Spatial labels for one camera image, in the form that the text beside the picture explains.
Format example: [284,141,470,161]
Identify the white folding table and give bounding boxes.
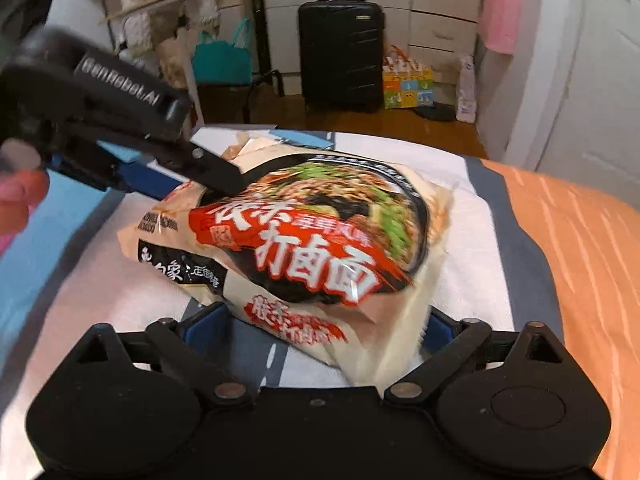
[102,0,316,129]

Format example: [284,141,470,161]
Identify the white wardrobe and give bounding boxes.
[259,0,486,97]

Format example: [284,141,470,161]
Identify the white door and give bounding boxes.
[537,0,640,208]

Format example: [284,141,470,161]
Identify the person left hand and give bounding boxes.
[0,169,50,236]

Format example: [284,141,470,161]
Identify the pink hanging cloth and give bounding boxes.
[477,0,521,55]

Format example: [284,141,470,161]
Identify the teal bag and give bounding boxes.
[192,18,253,86]

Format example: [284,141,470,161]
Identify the colourful cardboard box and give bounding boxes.
[382,46,434,110]

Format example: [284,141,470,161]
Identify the black suitcase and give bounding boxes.
[297,0,385,113]

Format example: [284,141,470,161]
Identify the striped colourful bed sheet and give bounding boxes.
[1,132,639,479]

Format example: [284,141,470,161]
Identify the instant noodle packet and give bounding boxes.
[118,138,454,389]

